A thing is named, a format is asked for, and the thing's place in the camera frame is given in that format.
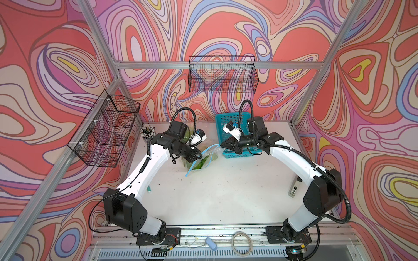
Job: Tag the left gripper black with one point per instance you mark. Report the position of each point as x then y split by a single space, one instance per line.
195 156

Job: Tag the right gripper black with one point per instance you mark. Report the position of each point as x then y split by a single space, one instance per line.
230 142

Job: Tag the clear zip-top bag blue seal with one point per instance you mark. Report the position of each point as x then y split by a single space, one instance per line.
216 148

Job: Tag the chinese cabbage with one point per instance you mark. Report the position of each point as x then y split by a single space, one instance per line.
206 161
188 165

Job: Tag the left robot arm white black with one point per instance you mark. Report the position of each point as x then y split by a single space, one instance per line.
123 205

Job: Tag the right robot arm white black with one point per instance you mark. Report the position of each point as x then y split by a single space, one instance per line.
325 196

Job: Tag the small green cabbage in bag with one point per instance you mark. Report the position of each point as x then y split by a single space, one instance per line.
187 135

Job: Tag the clear cup of pens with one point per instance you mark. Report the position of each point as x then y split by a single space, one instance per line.
147 132

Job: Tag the grey black stapler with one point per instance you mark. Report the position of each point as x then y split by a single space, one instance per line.
294 186

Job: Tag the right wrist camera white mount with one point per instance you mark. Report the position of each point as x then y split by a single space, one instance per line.
234 131

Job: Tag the black wire basket back wall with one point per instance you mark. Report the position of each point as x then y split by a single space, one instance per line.
222 74

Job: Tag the black wire basket wall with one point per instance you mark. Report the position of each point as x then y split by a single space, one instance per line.
108 125
222 74

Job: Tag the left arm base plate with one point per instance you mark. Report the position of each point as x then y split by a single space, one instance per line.
170 237

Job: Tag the black wire basket left wall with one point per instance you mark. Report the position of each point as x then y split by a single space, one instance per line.
108 125

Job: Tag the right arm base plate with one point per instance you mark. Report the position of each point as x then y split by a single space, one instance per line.
277 235

